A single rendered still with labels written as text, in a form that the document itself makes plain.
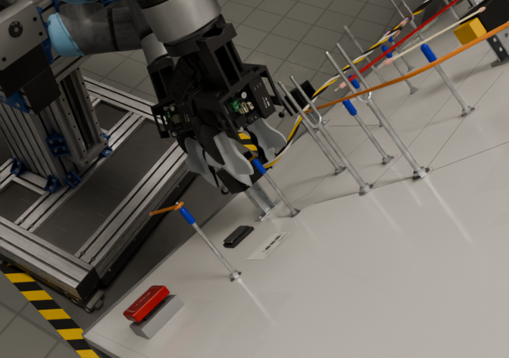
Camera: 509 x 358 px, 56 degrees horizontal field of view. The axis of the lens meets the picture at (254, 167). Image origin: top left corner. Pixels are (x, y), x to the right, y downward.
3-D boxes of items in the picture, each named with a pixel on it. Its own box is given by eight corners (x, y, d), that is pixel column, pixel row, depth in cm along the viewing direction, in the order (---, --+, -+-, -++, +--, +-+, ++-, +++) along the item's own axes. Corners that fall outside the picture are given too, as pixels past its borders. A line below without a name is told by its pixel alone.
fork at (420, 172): (423, 179, 42) (330, 48, 40) (408, 183, 44) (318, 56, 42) (434, 166, 43) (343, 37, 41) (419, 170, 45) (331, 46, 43)
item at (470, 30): (487, 32, 53) (477, 16, 53) (479, 38, 53) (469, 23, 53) (469, 38, 56) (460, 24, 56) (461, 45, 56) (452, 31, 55)
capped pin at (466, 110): (460, 119, 49) (413, 51, 48) (463, 112, 50) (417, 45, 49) (473, 113, 48) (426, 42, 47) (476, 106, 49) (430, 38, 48)
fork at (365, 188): (367, 194, 48) (284, 80, 46) (355, 197, 50) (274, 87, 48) (377, 183, 49) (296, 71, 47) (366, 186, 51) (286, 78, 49)
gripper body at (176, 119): (160, 144, 73) (135, 69, 73) (188, 139, 81) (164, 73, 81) (202, 127, 70) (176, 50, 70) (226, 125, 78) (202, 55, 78)
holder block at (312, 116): (303, 133, 111) (277, 98, 109) (335, 117, 100) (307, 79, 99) (291, 144, 108) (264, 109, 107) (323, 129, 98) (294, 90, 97)
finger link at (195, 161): (189, 197, 75) (170, 141, 74) (206, 190, 80) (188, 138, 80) (206, 191, 73) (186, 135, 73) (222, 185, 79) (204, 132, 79)
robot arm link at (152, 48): (157, 48, 81) (197, 29, 78) (166, 74, 81) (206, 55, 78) (131, 43, 74) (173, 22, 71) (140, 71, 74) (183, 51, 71)
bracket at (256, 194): (276, 201, 71) (257, 175, 70) (284, 200, 68) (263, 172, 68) (254, 221, 69) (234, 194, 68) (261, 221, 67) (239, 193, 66)
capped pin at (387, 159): (386, 166, 52) (340, 102, 51) (380, 165, 53) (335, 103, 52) (396, 157, 52) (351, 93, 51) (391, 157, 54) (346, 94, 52)
